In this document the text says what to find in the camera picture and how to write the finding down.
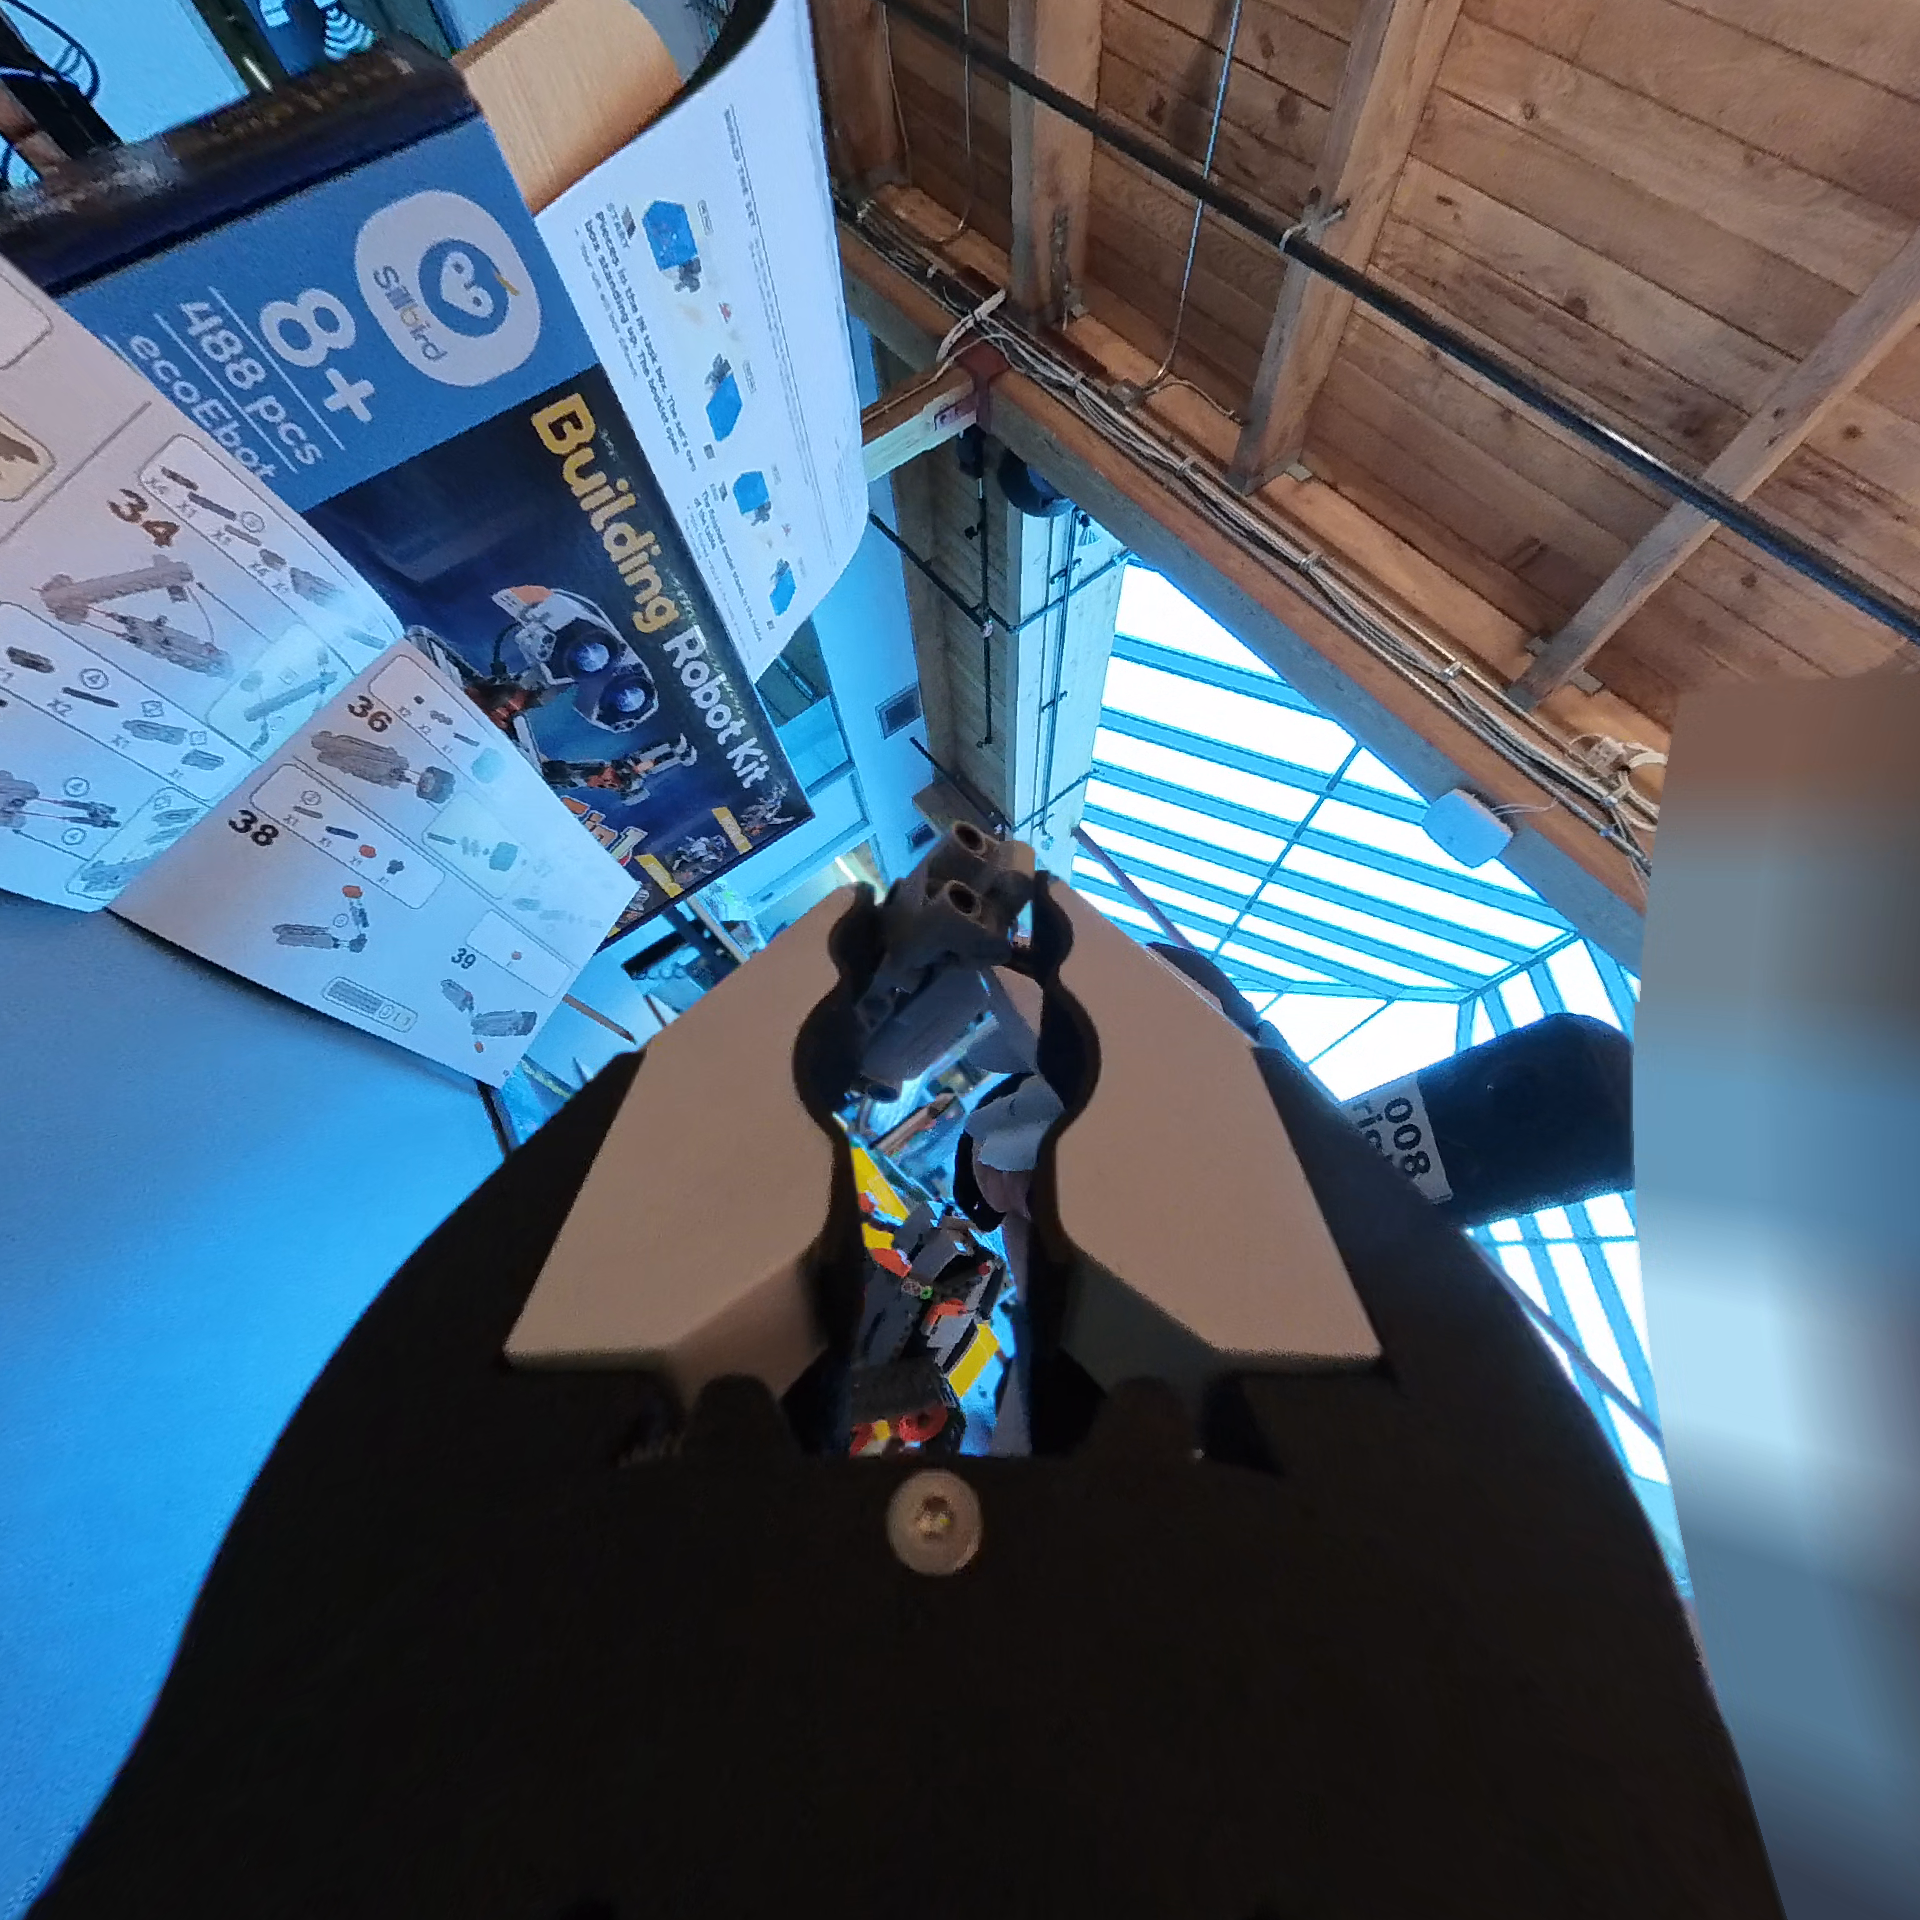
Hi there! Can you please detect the black ceiling rail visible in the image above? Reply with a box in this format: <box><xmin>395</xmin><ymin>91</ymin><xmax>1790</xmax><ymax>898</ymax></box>
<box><xmin>879</xmin><ymin>0</ymin><xmax>1920</xmax><ymax>641</ymax></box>

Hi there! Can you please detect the blue robot kit box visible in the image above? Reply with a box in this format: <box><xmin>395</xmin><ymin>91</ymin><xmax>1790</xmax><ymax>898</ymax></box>
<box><xmin>0</xmin><ymin>54</ymin><xmax>819</xmax><ymax>951</ymax></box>

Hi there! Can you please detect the black round speaker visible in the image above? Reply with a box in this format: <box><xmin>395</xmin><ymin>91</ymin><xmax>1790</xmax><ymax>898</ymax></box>
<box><xmin>961</xmin><ymin>428</ymin><xmax>1079</xmax><ymax>520</ymax></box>

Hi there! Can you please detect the wooden chair back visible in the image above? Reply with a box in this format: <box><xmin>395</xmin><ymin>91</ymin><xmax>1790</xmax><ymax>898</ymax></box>
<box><xmin>457</xmin><ymin>0</ymin><xmax>681</xmax><ymax>216</ymax></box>

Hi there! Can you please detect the white instruction booklet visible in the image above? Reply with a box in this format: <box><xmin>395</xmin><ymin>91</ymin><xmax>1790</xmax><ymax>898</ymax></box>
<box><xmin>0</xmin><ymin>256</ymin><xmax>648</xmax><ymax>1088</ymax></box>

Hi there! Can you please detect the grey and orange robot model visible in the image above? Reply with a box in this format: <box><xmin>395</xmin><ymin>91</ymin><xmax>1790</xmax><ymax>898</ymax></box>
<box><xmin>852</xmin><ymin>1211</ymin><xmax>1010</xmax><ymax>1462</ymax></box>

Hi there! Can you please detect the grey brick assembly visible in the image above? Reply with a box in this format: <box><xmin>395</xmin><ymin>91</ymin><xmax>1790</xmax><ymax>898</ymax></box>
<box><xmin>856</xmin><ymin>817</ymin><xmax>1051</xmax><ymax>1105</ymax></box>

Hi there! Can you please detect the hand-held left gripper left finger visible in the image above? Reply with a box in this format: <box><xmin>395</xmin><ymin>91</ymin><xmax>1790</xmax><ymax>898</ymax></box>
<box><xmin>503</xmin><ymin>883</ymin><xmax>888</xmax><ymax>1455</ymax></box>

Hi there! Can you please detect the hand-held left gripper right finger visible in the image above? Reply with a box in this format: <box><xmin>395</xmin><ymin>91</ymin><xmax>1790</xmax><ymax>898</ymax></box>
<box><xmin>1009</xmin><ymin>873</ymin><xmax>1385</xmax><ymax>1462</ymax></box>

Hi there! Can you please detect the yellow plastic bin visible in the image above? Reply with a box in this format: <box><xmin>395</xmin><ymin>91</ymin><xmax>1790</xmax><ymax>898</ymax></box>
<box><xmin>849</xmin><ymin>1142</ymin><xmax>1003</xmax><ymax>1390</ymax></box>

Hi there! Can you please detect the skylight window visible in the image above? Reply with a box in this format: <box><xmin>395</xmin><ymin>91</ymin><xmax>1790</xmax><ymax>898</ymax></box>
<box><xmin>1072</xmin><ymin>563</ymin><xmax>1673</xmax><ymax>1503</ymax></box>

